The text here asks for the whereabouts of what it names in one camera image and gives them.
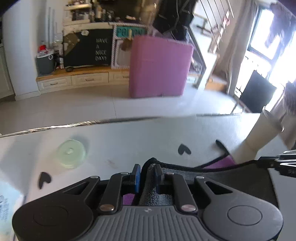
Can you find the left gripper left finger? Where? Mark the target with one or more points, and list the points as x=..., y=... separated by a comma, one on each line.
x=117, y=187

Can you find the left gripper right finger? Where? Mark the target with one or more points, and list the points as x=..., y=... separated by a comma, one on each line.
x=175, y=186

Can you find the purple and grey microfibre towel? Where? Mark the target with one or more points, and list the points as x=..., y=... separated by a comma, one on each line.
x=246, y=177

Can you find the beige metal cup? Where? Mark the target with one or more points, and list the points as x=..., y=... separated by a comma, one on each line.
x=265, y=130

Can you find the pale green round coaster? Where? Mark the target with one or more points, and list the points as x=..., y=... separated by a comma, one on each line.
x=71, y=154

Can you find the black folding chair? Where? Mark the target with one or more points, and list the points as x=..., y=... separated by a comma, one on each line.
x=256, y=95

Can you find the soft pack of tissues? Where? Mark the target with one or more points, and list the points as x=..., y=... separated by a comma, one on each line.
x=11, y=201

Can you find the wooden low drawer cabinet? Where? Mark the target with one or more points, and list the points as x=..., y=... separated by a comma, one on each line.
x=61, y=79

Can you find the beige curtain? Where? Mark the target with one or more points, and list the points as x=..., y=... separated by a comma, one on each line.
x=229, y=65

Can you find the black have a nice day sign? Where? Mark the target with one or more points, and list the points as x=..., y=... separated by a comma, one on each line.
x=91, y=47

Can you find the grey waste bin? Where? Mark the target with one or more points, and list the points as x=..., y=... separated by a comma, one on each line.
x=45, y=63

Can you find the grey green cupboard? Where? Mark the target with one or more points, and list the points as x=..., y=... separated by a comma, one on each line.
x=6, y=88

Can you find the white framed poison sign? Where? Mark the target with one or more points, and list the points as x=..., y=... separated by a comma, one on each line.
x=123, y=35

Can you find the white shelf rack with bottles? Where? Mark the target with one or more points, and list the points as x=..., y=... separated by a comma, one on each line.
x=77, y=12

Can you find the black jacket with white trim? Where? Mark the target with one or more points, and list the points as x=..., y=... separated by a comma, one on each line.
x=173, y=18

